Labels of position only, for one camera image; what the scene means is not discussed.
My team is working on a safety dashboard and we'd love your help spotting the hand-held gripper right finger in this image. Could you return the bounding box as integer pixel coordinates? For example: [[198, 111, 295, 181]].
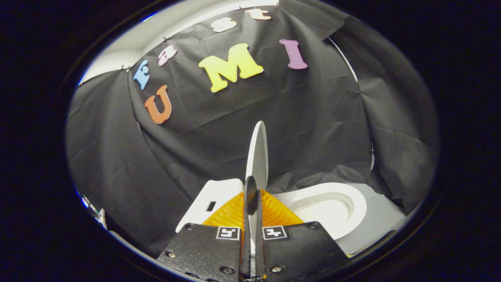
[[254, 190, 350, 281]]

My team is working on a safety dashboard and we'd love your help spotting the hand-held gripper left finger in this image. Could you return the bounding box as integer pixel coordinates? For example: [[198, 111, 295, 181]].
[[157, 191, 252, 281]]

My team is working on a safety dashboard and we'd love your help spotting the black lid handle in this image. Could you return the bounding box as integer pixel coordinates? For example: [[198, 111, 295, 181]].
[[244, 175, 258, 215]]

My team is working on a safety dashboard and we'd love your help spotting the black backdrop cloth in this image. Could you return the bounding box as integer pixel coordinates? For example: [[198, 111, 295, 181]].
[[66, 0, 440, 257]]

